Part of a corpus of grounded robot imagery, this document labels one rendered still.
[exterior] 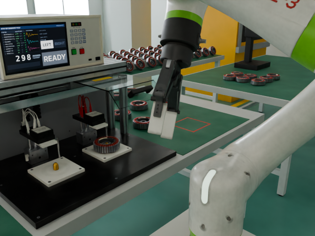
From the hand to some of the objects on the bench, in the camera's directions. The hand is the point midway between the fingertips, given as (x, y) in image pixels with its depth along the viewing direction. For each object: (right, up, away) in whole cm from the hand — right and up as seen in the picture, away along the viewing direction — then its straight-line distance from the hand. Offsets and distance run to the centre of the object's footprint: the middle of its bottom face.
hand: (161, 131), depth 74 cm
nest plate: (-22, -11, +61) cm, 66 cm away
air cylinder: (-50, -14, +54) cm, 74 cm away
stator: (-21, +3, +106) cm, 109 cm away
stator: (-22, -10, +61) cm, 66 cm away
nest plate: (-39, -17, +45) cm, 62 cm away
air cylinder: (-33, -8, +71) cm, 78 cm away
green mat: (-4, +6, +113) cm, 113 cm away
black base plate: (-32, -16, +55) cm, 65 cm away
